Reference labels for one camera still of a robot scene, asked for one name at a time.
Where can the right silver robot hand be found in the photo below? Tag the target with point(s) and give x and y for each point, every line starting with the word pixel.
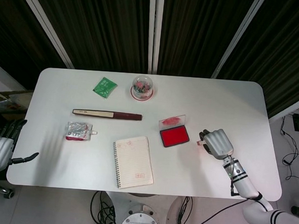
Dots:
pixel 218 144

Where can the white and red stamp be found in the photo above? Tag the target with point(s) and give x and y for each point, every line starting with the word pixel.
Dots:
pixel 201 143

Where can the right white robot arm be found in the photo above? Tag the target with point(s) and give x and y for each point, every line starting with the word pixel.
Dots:
pixel 244 183

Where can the metal robot base column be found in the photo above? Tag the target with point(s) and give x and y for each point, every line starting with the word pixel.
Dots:
pixel 140 218

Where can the black caster wheel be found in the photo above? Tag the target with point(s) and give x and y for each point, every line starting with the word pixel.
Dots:
pixel 6 192

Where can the red ink pad clear lid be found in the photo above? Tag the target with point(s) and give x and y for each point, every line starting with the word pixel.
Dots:
pixel 174 139

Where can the silver spout pouch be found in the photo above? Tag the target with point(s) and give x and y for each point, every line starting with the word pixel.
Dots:
pixel 78 130

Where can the spiral lined notebook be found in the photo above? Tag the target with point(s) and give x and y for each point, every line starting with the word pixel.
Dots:
pixel 133 161

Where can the clear jar of clips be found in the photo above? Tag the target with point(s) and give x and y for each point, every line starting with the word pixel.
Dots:
pixel 141 87

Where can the black pleated curtain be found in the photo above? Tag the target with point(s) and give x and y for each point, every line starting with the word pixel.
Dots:
pixel 195 31
pixel 282 49
pixel 99 25
pixel 12 32

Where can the dark red folded fan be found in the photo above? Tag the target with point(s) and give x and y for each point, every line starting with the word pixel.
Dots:
pixel 106 114

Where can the green foil packet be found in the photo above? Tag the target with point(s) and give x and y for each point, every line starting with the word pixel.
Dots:
pixel 104 87

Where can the white slanted frame post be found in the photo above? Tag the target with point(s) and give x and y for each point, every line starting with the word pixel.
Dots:
pixel 45 24
pixel 292 108
pixel 238 36

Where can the white upright frame post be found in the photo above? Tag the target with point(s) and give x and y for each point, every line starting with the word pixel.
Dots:
pixel 154 28

